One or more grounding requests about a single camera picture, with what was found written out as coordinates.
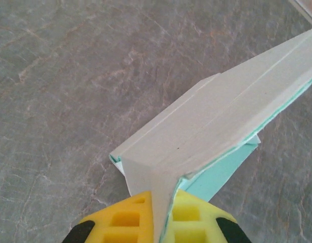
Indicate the mint green paper box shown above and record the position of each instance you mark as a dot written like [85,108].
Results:
[208,114]

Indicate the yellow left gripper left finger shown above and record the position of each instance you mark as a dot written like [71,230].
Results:
[120,227]

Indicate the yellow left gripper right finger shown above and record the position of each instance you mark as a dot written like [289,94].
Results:
[196,227]

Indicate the aluminium side rail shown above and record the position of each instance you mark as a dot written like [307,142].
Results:
[307,10]

